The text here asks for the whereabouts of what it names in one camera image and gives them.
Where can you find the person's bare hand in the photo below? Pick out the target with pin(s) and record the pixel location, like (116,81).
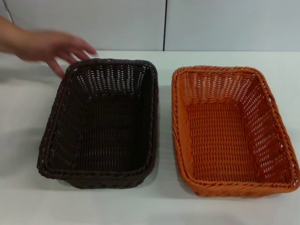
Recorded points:
(47,47)

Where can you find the dark brown woven basket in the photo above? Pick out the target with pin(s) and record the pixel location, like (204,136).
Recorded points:
(105,131)

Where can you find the orange woven basket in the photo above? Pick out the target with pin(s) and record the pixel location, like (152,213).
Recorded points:
(225,140)

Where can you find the person's bare forearm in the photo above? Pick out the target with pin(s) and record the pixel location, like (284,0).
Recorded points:
(5,35)

